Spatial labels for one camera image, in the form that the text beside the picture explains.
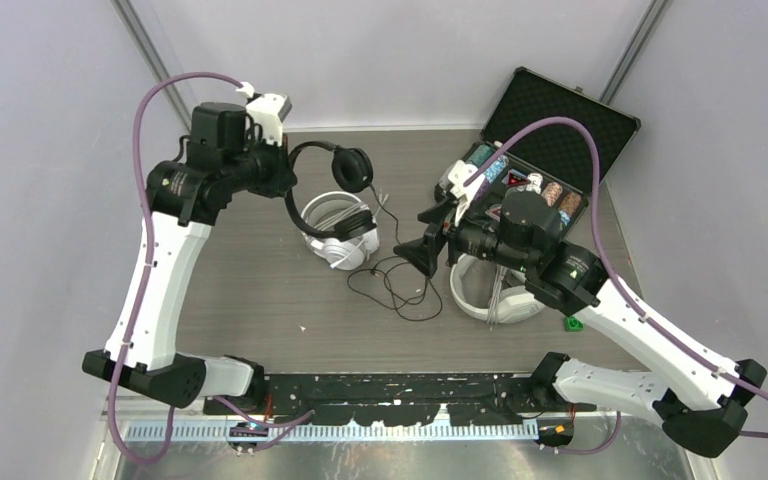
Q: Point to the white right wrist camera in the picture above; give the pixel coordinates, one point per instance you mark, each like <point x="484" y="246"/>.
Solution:
<point x="461" y="183"/>

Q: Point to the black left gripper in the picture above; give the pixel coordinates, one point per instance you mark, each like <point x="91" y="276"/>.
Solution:
<point x="284" y="176"/>

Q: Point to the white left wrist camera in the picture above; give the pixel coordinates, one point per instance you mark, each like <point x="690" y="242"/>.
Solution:
<point x="268" y="110"/>

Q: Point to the black headphones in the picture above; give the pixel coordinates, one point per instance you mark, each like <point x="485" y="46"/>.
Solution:
<point x="353" y="172"/>

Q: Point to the large white grey headphones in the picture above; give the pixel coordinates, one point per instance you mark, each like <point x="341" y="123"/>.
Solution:
<point x="509" y="303"/>

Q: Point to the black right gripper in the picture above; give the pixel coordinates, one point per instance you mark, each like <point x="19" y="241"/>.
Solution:
<point x="423" y="251"/>

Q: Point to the green lego brick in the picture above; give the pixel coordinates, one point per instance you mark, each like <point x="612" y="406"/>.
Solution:
<point x="572" y="324"/>

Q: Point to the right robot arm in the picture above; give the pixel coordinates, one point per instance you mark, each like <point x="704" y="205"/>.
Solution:
<point x="696" y="396"/>

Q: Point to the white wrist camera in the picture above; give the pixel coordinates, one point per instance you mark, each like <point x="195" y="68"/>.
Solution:
<point x="461" y="183"/>
<point x="268" y="110"/>

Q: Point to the black poker chip case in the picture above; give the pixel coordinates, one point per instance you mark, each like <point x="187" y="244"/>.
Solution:
<point x="554" y="160"/>

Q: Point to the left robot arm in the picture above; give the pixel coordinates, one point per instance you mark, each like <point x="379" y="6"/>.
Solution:
<point x="140" y="355"/>

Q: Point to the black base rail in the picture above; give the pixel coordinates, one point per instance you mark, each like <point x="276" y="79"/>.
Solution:
<point x="469" y="399"/>

